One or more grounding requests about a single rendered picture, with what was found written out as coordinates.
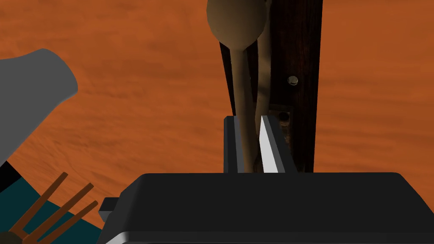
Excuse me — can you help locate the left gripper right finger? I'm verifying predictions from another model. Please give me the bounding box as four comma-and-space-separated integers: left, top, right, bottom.
259, 115, 298, 174

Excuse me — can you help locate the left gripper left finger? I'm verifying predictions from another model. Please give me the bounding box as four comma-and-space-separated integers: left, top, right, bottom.
223, 115, 245, 174

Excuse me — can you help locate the brown ball door handle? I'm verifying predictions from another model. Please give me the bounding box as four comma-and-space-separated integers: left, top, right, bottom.
206, 0, 273, 173

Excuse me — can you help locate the dark wooden door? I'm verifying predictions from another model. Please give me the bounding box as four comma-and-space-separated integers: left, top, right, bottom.
218, 0, 324, 174

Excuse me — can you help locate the teal rug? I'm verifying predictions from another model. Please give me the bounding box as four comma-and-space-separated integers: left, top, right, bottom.
0, 176, 103, 244

